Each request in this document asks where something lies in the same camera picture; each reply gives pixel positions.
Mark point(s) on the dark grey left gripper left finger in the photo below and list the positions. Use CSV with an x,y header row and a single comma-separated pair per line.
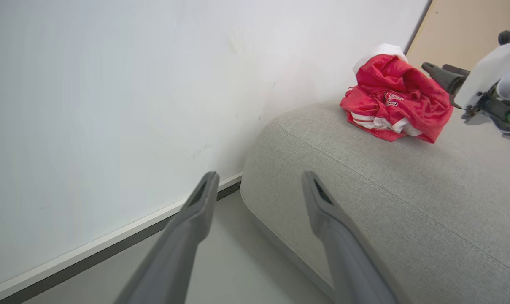
x,y
174,249

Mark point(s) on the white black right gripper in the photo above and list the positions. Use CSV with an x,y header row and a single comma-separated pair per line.
x,y
489,80

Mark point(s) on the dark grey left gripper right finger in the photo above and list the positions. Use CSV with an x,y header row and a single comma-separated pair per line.
x,y
343,249

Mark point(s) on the red white sports jersey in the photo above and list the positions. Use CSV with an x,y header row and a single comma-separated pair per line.
x,y
398,101

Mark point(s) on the white clothing piece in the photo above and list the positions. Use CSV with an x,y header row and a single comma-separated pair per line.
x,y
381,50

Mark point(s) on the beige wooden panel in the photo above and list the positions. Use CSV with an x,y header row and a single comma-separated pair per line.
x,y
457,29

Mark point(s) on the light grey fabric sofa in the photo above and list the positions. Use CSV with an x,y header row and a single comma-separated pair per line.
x,y
406,202

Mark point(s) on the white black wall baseboard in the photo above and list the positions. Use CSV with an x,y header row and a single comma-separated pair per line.
x,y
111,239

